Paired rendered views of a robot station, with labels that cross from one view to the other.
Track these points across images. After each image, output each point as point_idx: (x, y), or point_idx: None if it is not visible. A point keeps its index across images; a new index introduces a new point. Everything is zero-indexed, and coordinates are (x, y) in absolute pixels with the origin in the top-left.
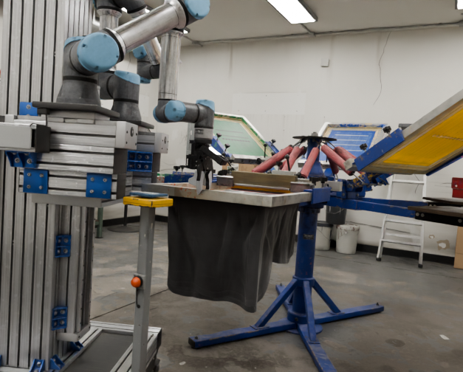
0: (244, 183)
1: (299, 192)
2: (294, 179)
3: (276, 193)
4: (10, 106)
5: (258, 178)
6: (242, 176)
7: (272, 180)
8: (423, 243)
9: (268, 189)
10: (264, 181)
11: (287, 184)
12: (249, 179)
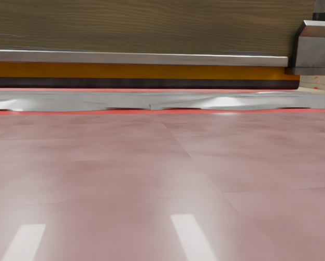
0: (28, 45)
1: None
2: (306, 12)
3: (213, 84)
4: None
5: (118, 15)
6: (10, 0)
7: (195, 20)
8: None
9: (171, 69)
10: (154, 26)
11: (274, 35)
12: (64, 22)
